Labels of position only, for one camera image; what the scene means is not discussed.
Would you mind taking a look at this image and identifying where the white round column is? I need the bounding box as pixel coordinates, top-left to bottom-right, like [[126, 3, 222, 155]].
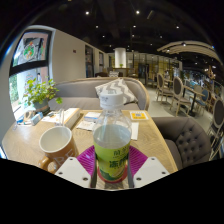
[[113, 47, 127, 69]]

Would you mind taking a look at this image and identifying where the group of ceiling spotlights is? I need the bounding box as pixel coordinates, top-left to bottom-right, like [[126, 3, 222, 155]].
[[84, 9, 188, 46]]

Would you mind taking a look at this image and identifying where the orange mug with white inside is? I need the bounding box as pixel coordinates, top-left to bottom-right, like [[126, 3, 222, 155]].
[[37, 125, 80, 174]]

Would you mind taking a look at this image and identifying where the clear bottle with green label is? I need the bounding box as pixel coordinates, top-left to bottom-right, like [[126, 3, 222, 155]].
[[92, 90, 133, 184]]

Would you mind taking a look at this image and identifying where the dark grey tufted armchair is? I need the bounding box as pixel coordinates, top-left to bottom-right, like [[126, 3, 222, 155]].
[[151, 116, 213, 172]]

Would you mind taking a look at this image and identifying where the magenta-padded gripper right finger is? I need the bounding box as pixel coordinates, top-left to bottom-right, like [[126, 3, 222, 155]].
[[127, 145, 170, 190]]

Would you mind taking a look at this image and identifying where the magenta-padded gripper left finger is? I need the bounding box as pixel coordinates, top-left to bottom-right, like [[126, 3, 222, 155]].
[[54, 145, 98, 190]]

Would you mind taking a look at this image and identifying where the yellow card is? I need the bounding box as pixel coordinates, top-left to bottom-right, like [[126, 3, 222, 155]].
[[129, 110, 150, 122]]

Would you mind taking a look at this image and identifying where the small white blue box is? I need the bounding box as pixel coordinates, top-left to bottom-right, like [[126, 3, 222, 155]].
[[83, 111, 101, 122]]

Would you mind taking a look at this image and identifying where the dark pedestal dining table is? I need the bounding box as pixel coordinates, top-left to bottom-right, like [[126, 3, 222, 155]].
[[183, 84, 205, 118]]

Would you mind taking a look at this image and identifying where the grey white chevron pillow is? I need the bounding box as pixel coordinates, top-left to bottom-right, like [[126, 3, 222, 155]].
[[94, 78, 139, 105]]

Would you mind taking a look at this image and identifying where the grey curved sofa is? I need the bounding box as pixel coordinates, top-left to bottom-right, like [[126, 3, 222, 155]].
[[48, 77, 151, 112]]

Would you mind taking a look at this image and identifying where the green potted plant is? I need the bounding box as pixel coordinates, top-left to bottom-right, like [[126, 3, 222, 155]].
[[23, 78, 63, 114]]

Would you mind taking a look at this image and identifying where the light blue packet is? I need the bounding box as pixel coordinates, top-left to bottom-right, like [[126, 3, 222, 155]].
[[30, 111, 44, 127]]

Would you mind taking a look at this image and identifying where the dark framed window with posters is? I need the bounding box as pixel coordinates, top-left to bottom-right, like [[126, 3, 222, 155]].
[[8, 29, 54, 114]]

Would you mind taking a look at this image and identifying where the white paper sheet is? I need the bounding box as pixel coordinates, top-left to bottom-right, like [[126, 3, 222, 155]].
[[75, 119, 140, 141]]

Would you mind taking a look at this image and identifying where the white printed tissue box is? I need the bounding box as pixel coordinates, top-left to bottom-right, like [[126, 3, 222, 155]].
[[41, 107, 82, 130]]

